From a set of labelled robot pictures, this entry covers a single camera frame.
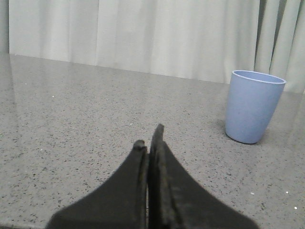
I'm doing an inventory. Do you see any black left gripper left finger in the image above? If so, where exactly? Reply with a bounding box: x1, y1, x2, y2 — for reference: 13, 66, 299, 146
46, 140, 148, 229

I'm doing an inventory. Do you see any blue plastic cup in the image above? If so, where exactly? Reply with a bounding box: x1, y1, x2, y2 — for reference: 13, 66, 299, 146
225, 70, 286, 144

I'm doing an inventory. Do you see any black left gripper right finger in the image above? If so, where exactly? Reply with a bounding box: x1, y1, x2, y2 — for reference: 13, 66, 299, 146
148, 124, 258, 229

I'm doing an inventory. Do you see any white curtain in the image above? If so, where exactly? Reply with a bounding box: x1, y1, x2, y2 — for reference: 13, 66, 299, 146
0, 0, 305, 94

